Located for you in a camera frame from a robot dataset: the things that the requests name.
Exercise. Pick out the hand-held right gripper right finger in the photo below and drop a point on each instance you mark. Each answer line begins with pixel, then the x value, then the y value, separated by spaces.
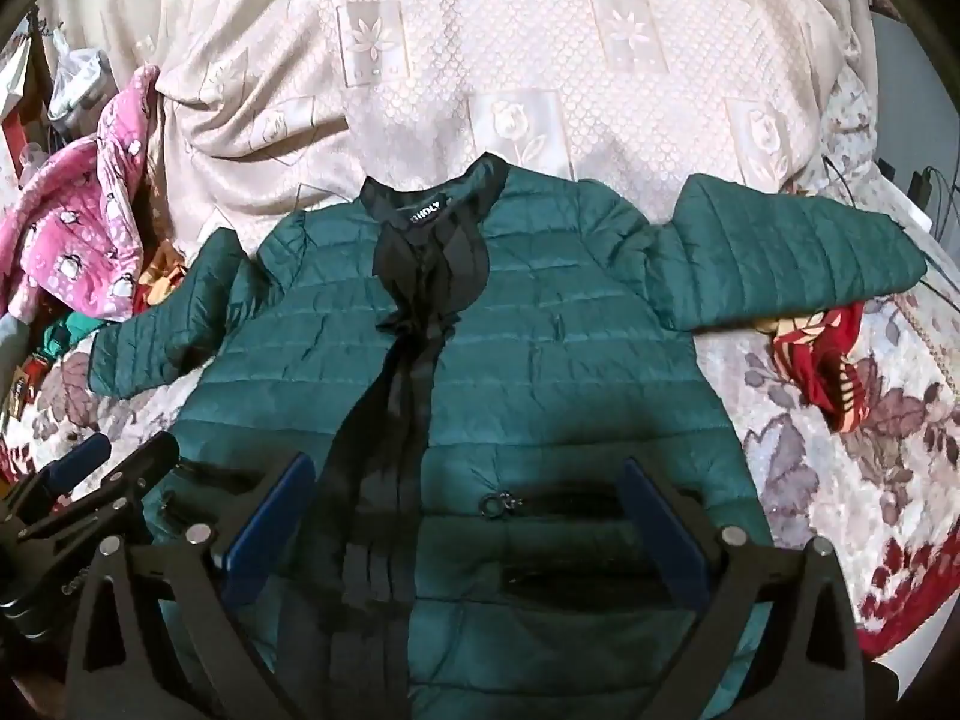
pixel 664 532

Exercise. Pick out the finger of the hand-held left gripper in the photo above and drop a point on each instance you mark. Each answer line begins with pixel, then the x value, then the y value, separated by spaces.
pixel 146 465
pixel 79 459

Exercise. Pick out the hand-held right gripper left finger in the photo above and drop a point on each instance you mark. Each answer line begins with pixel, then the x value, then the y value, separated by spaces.
pixel 270 521

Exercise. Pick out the green quilted jacket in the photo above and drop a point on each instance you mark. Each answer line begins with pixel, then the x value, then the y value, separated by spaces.
pixel 487 360

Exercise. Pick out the green cloth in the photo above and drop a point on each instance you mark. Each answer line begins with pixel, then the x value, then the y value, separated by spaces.
pixel 67 330

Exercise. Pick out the white floral blanket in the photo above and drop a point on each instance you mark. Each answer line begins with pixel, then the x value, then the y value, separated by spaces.
pixel 825 465

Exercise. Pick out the orange patterned cloth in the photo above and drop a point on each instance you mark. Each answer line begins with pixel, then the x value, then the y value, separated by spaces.
pixel 161 274

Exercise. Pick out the pink printed blanket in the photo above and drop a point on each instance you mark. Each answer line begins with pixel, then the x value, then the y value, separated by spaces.
pixel 82 225

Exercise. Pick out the red and yellow patterned cloth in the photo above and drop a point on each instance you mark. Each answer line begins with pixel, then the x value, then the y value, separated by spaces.
pixel 832 360

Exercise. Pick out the white plastic bag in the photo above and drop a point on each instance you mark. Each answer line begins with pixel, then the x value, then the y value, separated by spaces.
pixel 75 82

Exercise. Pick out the cream flower-patterned bedspread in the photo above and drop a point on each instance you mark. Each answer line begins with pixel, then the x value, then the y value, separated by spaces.
pixel 450 52

